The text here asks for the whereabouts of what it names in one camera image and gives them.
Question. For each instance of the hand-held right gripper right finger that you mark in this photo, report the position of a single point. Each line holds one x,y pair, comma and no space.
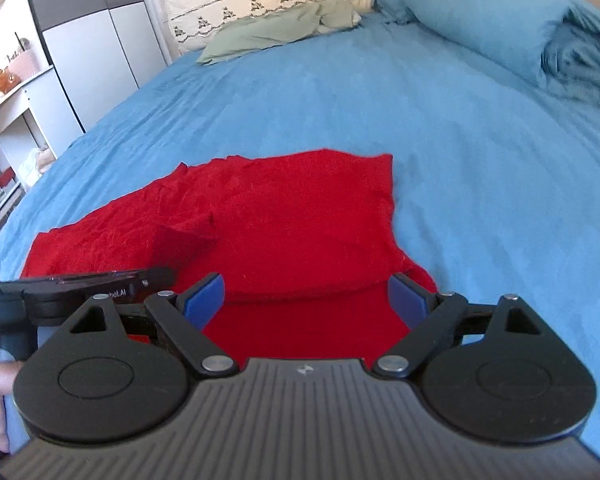
405,301

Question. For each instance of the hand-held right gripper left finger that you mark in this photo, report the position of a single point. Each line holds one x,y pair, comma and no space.
206,301

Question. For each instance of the red garment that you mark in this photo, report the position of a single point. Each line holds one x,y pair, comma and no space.
290,220

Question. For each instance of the white bag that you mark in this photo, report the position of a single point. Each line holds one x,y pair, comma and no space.
39,165

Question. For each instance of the white desk shelf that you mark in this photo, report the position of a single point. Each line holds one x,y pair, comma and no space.
15,110

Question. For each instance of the orange toy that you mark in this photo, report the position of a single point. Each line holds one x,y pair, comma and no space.
2,84

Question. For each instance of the pink pot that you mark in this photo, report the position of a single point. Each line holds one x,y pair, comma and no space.
24,60

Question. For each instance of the white and grey wardrobe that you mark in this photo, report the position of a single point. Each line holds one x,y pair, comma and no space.
95,40

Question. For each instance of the green cloth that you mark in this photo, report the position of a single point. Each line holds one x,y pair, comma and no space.
275,30

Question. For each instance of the blue folded duvet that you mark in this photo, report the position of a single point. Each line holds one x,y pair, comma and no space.
490,20

